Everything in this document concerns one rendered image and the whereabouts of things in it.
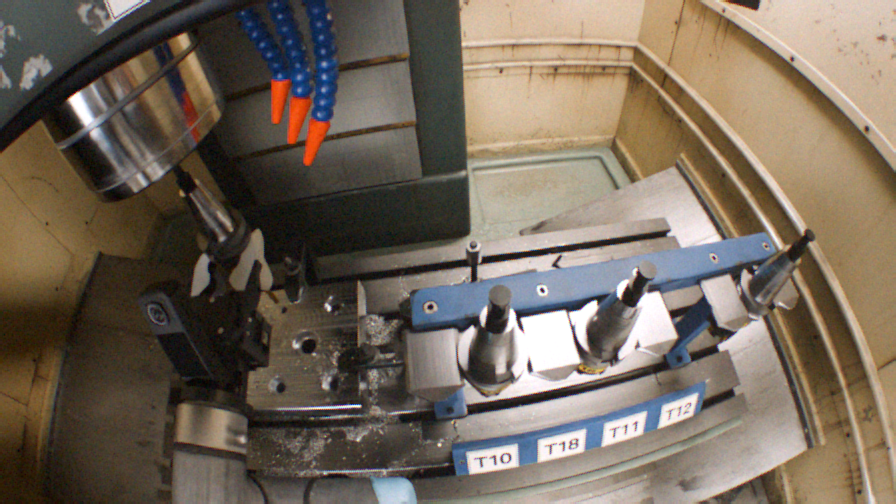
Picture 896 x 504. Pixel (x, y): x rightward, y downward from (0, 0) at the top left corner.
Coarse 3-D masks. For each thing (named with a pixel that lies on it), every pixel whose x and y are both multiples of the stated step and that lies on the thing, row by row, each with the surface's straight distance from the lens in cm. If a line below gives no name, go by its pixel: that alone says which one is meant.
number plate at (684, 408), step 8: (680, 400) 69; (688, 400) 70; (664, 408) 67; (672, 408) 69; (680, 408) 70; (688, 408) 72; (664, 416) 69; (672, 416) 70; (680, 416) 72; (688, 416) 73; (664, 424) 70
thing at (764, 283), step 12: (780, 252) 45; (768, 264) 46; (780, 264) 45; (792, 264) 44; (756, 276) 47; (768, 276) 46; (780, 276) 45; (756, 288) 47; (768, 288) 46; (780, 288) 47; (768, 300) 48
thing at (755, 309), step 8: (744, 272) 49; (736, 280) 50; (744, 280) 48; (744, 288) 47; (744, 296) 47; (752, 296) 47; (776, 296) 50; (752, 304) 47; (760, 304) 48; (768, 304) 49; (776, 304) 50; (752, 312) 49; (760, 312) 48; (768, 312) 51; (752, 320) 49
